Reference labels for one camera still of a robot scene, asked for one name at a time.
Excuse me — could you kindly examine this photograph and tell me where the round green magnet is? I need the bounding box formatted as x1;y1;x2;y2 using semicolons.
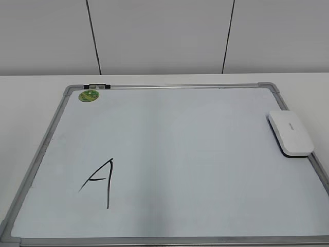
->
78;90;99;102

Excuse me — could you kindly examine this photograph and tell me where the white magnetic whiteboard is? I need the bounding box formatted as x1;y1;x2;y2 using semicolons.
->
1;83;328;246

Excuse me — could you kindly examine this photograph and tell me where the white whiteboard eraser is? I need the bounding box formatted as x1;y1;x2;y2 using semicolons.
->
268;110;315;157

